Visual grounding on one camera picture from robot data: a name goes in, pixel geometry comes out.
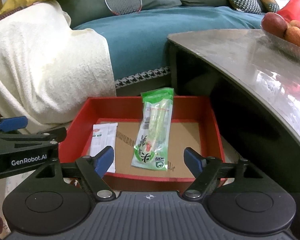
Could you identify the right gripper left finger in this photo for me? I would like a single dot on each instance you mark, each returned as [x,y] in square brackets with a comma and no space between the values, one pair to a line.
[92,170]

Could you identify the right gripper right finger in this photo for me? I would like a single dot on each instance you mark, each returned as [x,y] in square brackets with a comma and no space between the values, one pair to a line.
[205,171]

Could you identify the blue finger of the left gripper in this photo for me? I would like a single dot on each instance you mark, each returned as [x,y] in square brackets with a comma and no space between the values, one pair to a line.
[13,124]

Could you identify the white snack sachet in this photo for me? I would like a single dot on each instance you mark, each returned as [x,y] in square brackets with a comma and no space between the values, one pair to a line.
[103,135]

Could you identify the red storage box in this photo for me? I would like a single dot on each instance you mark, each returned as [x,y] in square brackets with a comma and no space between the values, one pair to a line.
[137,168]

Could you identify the green rice cracker packet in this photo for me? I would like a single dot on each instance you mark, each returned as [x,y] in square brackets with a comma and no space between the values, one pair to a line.
[153,129]

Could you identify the cream white blanket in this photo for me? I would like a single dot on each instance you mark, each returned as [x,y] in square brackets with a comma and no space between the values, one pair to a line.
[48,70]

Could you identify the grey coffee table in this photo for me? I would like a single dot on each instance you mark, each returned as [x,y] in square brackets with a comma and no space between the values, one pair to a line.
[248,59]

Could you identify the teal sofa cover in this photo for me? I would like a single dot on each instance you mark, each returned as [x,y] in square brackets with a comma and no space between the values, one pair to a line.
[138,42]

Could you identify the glass fruit bowl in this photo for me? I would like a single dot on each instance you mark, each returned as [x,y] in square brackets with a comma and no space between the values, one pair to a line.
[283,45]

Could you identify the red apple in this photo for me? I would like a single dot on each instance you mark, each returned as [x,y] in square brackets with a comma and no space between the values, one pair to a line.
[274,24]

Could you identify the orange fruit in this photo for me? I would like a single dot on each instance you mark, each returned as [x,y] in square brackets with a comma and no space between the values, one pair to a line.
[293,35]

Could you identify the badminton racket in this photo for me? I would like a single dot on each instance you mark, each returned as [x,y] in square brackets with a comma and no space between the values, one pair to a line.
[124,7]

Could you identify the small mustard cushion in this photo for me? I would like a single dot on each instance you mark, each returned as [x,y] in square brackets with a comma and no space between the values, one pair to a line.
[270,5]

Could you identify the red plastic bag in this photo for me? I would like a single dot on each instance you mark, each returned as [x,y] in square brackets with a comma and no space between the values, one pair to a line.
[291,11]

